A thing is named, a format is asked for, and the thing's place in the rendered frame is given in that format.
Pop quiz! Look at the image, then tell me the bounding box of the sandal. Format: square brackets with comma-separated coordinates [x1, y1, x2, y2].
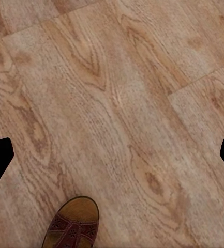
[41, 196, 99, 248]

